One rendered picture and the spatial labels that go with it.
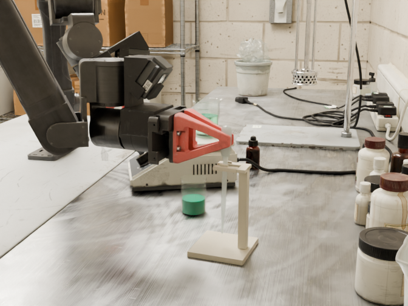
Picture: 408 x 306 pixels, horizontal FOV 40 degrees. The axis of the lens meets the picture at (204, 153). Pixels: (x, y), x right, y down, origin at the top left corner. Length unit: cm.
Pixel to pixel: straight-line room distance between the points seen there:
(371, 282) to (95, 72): 45
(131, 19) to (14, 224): 242
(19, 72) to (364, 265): 50
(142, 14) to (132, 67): 248
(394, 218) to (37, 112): 50
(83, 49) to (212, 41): 263
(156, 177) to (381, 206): 43
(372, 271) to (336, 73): 284
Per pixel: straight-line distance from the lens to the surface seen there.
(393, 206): 79
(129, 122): 77
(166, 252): 80
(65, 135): 78
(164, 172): 103
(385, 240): 69
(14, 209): 101
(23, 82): 78
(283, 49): 347
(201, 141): 104
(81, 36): 92
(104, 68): 78
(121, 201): 100
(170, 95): 362
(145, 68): 76
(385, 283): 69
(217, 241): 81
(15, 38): 78
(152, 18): 323
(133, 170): 106
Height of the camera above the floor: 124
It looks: 15 degrees down
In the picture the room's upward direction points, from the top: straight up
